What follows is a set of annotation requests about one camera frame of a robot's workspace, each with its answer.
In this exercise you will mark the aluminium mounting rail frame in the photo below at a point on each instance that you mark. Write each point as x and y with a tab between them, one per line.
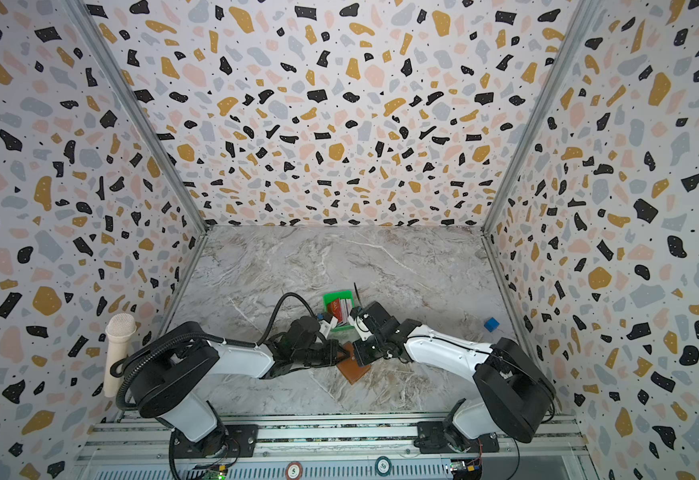
340	446

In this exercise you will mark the stack of credit cards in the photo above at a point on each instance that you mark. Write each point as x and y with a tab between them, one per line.
341	308

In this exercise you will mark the beige foam microphone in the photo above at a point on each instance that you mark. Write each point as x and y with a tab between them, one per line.
120	328

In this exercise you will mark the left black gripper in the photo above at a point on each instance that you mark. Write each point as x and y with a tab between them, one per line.
334	346

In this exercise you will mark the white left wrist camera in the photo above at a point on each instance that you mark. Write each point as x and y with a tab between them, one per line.
326	326

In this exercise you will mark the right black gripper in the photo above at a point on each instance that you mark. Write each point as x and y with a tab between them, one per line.
364	346

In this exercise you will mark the green plastic card tray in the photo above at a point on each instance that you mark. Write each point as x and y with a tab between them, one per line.
332	296

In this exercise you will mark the brown leather card holder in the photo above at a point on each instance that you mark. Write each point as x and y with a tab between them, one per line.
350	368

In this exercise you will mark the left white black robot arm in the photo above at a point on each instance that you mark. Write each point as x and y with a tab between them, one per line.
159	380

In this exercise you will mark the small blue cube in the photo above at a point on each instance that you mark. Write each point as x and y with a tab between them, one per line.
492	325

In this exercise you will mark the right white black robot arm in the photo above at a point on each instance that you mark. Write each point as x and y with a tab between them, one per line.
514	396

